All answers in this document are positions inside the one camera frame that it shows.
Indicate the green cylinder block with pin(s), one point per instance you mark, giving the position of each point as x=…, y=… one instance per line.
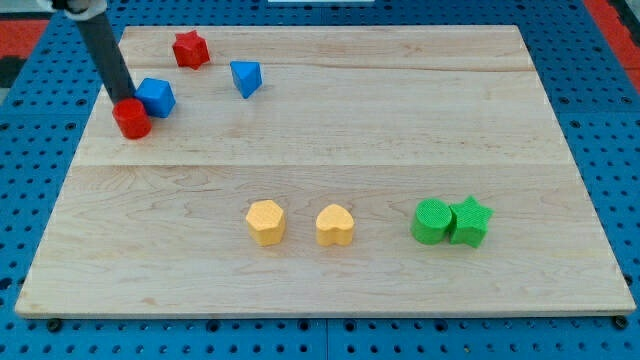
x=431, y=221

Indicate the red star block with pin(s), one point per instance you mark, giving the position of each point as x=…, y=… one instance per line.
x=190, y=50

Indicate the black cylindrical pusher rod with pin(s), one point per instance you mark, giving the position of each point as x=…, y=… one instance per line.
x=104, y=51

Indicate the blue triangle block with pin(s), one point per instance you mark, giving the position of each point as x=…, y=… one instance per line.
x=246, y=76

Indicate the green star block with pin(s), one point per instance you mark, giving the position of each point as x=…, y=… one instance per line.
x=470, y=221

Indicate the blue cube block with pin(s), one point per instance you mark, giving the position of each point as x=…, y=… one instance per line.
x=157, y=97

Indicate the yellow heart block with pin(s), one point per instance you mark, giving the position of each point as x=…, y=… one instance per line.
x=334, y=226

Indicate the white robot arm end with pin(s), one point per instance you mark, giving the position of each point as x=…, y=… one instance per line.
x=76, y=10

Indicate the red cylinder block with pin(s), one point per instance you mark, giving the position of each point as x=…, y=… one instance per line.
x=131, y=118

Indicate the light wooden board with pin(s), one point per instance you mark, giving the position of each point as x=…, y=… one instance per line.
x=374, y=119

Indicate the yellow hexagon block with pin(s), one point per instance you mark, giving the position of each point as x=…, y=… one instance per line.
x=266, y=222

